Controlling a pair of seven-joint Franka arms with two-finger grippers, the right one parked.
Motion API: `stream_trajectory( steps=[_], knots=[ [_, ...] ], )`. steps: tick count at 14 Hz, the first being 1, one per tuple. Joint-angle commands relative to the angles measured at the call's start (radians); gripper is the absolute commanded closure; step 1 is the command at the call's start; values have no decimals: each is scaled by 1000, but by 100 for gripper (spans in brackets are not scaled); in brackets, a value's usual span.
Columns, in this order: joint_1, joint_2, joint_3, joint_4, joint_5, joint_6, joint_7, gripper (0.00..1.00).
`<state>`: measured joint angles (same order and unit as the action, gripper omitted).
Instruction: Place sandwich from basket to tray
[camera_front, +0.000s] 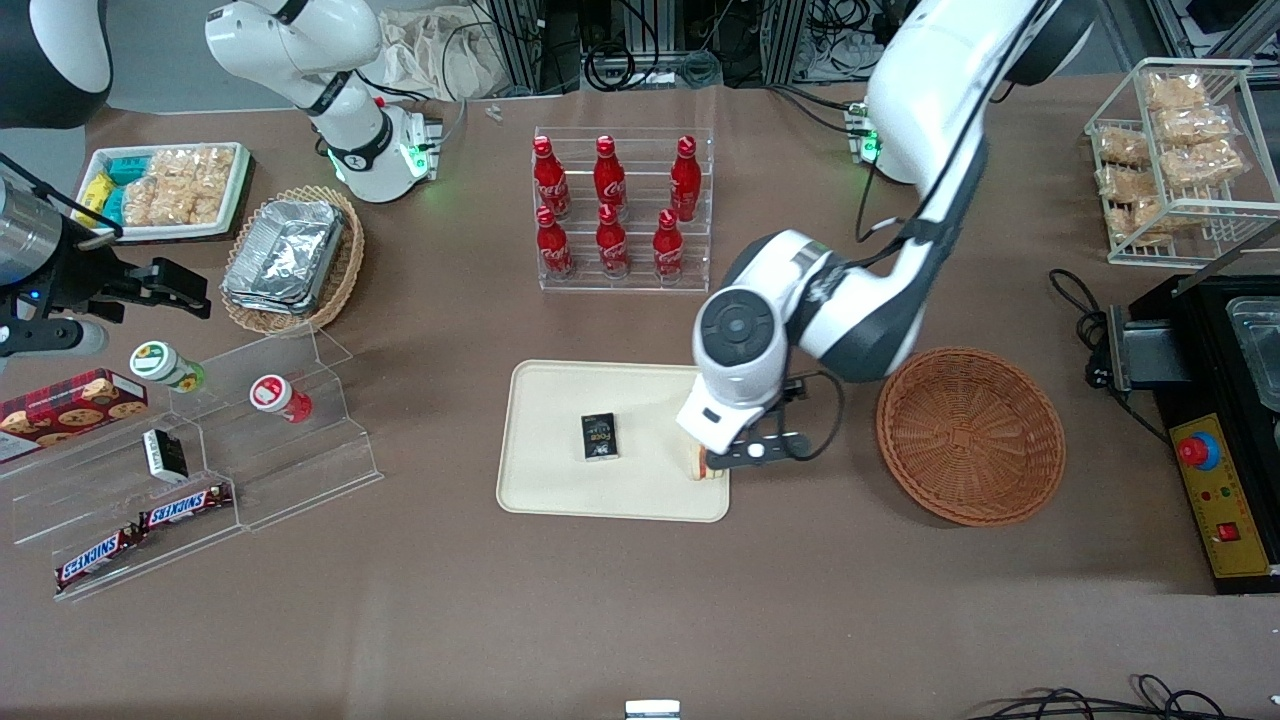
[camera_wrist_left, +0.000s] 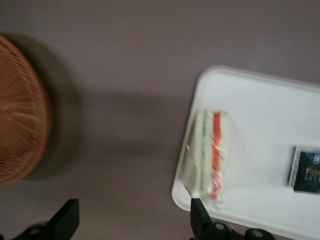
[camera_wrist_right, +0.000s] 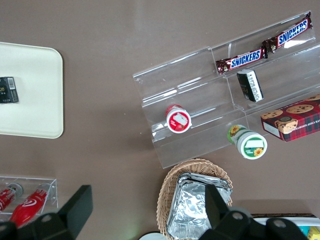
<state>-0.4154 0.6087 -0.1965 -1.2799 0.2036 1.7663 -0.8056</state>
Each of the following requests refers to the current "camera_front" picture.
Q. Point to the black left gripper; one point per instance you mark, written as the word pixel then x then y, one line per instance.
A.
pixel 792 393

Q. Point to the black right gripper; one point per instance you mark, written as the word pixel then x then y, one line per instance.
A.
pixel 88 283

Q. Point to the triangle sandwich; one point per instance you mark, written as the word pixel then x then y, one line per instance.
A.
pixel 700 466

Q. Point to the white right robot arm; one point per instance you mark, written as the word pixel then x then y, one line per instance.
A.
pixel 352 150

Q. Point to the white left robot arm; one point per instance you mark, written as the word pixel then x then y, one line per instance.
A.
pixel 850 310

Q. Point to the white rectangular snack tray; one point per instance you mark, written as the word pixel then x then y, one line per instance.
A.
pixel 230 215

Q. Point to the foil containers in basket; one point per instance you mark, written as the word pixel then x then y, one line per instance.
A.
pixel 340 280

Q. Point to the brown round wicker basket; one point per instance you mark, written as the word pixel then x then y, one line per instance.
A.
pixel 970 440

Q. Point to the beige plastic tray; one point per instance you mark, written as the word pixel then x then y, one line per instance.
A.
pixel 560 480

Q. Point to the green drink bottle white lid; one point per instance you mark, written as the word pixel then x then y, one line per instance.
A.
pixel 165 365

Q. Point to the clear rice cracker bags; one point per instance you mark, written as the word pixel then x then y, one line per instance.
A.
pixel 185 185

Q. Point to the silver foil container stack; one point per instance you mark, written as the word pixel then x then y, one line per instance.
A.
pixel 285 255

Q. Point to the yellow snack packet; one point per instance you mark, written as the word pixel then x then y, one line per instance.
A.
pixel 94 192

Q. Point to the teal snack packet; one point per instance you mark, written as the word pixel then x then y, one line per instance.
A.
pixel 128 168

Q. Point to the red drink bottle white lid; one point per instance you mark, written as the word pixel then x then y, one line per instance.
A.
pixel 280 397

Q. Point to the red cookie box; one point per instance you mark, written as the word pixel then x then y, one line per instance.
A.
pixel 70 410

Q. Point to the small black white box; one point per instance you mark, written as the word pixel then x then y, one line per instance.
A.
pixel 165 455

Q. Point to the small black card box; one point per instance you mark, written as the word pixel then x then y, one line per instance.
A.
pixel 600 437

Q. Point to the red cola bottle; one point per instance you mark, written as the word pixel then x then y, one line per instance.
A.
pixel 611 245
pixel 554 248
pixel 552 180
pixel 668 248
pixel 685 180
pixel 609 178

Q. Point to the clear acrylic step shelf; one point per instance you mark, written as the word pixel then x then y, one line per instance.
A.
pixel 300 470

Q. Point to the Snickers chocolate bar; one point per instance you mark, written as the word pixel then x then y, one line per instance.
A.
pixel 98 558
pixel 185 507

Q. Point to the clear acrylic bottle rack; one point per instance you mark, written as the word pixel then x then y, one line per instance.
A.
pixel 640 150

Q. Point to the small white device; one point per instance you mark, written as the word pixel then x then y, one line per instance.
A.
pixel 652 709

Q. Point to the beige cloth bag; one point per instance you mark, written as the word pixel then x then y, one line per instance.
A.
pixel 430 55

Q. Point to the clear bagged cracker snack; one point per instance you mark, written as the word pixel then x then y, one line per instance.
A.
pixel 1122 145
pixel 1172 92
pixel 1125 185
pixel 1195 128

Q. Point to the black yellow control machine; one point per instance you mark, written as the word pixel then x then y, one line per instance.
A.
pixel 1200 340

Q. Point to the clear plastic container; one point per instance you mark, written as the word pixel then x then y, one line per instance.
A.
pixel 1258 350

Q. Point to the aluminium frame rack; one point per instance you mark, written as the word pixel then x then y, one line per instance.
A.
pixel 525 40

